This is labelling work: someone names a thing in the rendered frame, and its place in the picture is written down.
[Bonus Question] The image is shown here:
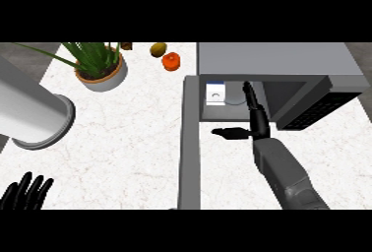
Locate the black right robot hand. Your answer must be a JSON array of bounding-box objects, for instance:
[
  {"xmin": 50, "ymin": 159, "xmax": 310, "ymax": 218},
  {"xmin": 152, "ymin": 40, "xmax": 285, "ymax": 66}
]
[{"xmin": 211, "ymin": 81, "xmax": 273, "ymax": 142}]

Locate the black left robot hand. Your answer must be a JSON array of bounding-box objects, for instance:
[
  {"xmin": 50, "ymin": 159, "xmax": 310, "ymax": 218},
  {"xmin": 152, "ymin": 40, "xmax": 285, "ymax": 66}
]
[{"xmin": 0, "ymin": 171, "xmax": 55, "ymax": 211}]

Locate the white blue milk carton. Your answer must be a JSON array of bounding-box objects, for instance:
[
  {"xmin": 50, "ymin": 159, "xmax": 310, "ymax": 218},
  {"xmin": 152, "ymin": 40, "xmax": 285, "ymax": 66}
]
[{"xmin": 205, "ymin": 81, "xmax": 229, "ymax": 106}]

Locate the grey microwave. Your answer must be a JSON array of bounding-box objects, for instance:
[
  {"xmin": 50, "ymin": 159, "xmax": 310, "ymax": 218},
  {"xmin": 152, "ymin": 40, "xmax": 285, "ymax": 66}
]
[{"xmin": 195, "ymin": 41, "xmax": 372, "ymax": 132}]

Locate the grey microwave door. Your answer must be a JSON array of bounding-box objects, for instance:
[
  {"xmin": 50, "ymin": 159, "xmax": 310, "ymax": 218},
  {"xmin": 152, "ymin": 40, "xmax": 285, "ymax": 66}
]
[{"xmin": 176, "ymin": 75, "xmax": 202, "ymax": 211}]

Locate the large white cylinder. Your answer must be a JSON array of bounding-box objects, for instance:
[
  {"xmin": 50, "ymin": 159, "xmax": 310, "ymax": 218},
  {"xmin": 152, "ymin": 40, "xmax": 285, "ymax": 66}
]
[{"xmin": 0, "ymin": 55, "xmax": 77, "ymax": 151}]

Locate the orange fruit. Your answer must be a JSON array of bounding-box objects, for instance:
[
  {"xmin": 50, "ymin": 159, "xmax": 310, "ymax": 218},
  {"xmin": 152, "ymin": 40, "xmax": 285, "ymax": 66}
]
[{"xmin": 161, "ymin": 52, "xmax": 182, "ymax": 72}]

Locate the yellow green fruit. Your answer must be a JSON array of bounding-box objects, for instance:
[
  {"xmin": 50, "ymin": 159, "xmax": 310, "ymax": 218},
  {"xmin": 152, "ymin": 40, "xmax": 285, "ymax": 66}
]
[{"xmin": 148, "ymin": 42, "xmax": 168, "ymax": 59}]

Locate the potted green plant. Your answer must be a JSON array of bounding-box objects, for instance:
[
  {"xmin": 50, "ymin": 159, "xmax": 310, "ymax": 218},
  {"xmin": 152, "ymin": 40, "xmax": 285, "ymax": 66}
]
[{"xmin": 13, "ymin": 41, "xmax": 130, "ymax": 93}]

